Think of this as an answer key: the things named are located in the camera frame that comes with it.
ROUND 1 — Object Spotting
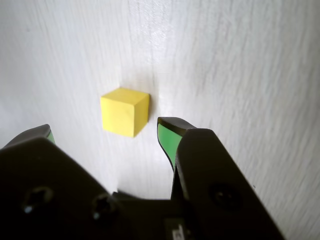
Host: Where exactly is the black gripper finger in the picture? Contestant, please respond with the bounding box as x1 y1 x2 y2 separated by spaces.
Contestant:
156 116 287 240
0 124 136 240

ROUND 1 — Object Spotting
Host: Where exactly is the yellow wooden cube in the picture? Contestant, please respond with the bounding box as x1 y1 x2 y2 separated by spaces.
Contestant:
100 87 150 138

